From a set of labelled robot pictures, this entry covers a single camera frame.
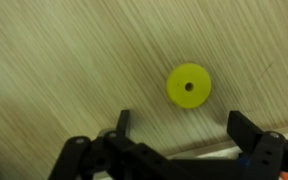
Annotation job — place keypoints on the wooden peg board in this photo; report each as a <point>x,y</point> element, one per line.
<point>226,150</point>

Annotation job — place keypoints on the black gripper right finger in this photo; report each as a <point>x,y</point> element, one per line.
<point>243,131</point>

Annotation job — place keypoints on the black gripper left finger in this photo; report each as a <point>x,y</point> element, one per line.
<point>123,122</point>

